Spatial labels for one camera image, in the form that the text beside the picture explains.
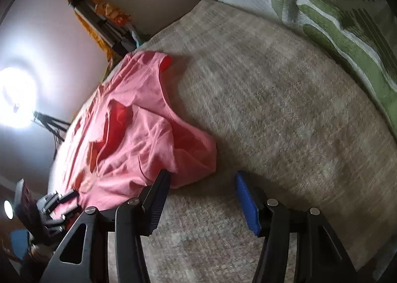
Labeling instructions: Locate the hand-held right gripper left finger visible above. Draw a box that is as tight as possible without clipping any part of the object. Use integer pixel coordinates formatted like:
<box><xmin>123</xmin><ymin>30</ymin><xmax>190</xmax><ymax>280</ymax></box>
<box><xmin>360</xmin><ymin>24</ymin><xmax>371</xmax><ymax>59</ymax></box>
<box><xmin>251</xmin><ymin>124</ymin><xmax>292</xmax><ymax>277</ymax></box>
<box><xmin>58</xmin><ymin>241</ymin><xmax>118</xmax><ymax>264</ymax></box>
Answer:
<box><xmin>40</xmin><ymin>170</ymin><xmax>171</xmax><ymax>283</ymax></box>

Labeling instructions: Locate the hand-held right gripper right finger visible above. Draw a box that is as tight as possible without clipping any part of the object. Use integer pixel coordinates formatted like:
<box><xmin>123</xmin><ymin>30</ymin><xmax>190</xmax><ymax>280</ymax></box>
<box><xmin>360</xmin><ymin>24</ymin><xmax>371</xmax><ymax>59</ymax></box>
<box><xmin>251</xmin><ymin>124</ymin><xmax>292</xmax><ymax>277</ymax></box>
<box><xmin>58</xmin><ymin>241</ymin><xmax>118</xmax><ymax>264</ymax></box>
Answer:
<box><xmin>235</xmin><ymin>170</ymin><xmax>358</xmax><ymax>283</ymax></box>

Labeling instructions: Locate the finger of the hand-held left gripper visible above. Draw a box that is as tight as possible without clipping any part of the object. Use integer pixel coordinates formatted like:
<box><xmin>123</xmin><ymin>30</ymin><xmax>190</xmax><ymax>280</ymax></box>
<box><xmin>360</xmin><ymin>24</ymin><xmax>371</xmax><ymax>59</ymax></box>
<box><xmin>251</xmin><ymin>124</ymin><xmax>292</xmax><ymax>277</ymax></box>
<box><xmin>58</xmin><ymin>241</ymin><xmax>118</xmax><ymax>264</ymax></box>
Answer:
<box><xmin>51</xmin><ymin>189</ymin><xmax>77</xmax><ymax>207</ymax></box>
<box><xmin>46</xmin><ymin>207</ymin><xmax>84</xmax><ymax>232</ymax></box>

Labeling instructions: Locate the pink t-shirt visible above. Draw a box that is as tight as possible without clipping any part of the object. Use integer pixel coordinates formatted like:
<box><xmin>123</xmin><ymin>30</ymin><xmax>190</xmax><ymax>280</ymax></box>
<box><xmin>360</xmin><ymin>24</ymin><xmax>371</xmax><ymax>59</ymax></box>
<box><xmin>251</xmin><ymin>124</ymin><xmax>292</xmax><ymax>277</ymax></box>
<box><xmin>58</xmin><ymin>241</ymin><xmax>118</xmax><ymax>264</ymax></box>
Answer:
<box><xmin>50</xmin><ymin>51</ymin><xmax>218</xmax><ymax>211</ymax></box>

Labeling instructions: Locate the beige woven blanket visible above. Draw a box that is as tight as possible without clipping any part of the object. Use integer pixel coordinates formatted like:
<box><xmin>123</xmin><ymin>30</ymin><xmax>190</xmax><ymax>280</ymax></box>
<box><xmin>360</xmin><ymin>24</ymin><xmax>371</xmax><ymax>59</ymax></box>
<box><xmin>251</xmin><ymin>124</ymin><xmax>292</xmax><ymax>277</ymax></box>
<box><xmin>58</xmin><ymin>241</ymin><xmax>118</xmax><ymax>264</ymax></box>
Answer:
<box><xmin>46</xmin><ymin>0</ymin><xmax>397</xmax><ymax>283</ymax></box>

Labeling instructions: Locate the folded black tripod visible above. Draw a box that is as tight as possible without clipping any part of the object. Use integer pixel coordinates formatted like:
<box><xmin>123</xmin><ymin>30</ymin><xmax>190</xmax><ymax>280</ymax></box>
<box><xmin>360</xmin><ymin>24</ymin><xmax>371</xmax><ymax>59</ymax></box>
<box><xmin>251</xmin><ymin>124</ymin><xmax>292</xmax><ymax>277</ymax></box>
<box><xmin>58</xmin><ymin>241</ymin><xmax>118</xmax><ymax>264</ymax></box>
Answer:
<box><xmin>70</xmin><ymin>0</ymin><xmax>139</xmax><ymax>54</ymax></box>

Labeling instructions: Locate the orange cloth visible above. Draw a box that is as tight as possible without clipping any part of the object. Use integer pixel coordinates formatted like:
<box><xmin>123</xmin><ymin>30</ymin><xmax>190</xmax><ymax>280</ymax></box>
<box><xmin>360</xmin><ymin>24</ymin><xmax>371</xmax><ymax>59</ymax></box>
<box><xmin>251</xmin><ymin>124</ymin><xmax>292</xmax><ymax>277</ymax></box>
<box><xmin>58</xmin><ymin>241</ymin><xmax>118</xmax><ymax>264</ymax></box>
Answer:
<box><xmin>66</xmin><ymin>0</ymin><xmax>134</xmax><ymax>79</ymax></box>

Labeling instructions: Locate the green and white patterned blanket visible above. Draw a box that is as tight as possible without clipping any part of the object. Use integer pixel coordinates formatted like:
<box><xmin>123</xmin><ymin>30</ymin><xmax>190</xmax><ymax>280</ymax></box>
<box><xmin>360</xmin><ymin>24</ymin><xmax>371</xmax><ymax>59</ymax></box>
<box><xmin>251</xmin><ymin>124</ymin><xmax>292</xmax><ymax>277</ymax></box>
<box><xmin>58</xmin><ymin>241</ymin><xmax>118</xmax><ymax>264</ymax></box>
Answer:
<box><xmin>186</xmin><ymin>0</ymin><xmax>397</xmax><ymax>147</ymax></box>

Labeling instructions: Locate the black ring light stand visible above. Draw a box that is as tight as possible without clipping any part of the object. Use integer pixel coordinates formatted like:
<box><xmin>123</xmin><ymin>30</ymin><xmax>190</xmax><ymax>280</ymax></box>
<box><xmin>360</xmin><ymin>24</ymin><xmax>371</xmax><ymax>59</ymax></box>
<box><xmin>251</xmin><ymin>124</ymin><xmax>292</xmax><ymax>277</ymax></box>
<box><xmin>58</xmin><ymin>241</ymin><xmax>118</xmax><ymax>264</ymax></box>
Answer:
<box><xmin>32</xmin><ymin>110</ymin><xmax>72</xmax><ymax>144</ymax></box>

